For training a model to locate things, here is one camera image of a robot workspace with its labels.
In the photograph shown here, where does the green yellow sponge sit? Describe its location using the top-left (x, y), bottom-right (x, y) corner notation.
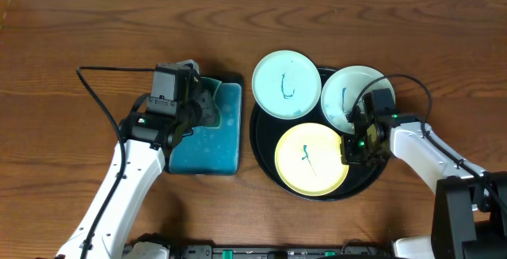
top-left (198, 77), bottom-right (222, 128)

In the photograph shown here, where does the yellow plate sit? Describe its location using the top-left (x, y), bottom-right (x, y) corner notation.
top-left (274, 123), bottom-right (349, 196)

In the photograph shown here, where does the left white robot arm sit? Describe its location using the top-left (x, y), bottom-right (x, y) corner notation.
top-left (56, 90), bottom-right (219, 258)

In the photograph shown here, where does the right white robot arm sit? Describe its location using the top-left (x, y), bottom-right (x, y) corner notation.
top-left (341, 104), bottom-right (506, 258)

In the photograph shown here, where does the black rectangular water tray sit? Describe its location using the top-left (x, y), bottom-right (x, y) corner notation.
top-left (165, 74), bottom-right (243, 176)

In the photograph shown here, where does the round black serving tray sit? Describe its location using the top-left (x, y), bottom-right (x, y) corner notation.
top-left (249, 67), bottom-right (391, 203)

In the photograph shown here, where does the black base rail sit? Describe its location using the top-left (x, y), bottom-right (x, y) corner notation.
top-left (122, 242), bottom-right (397, 259)

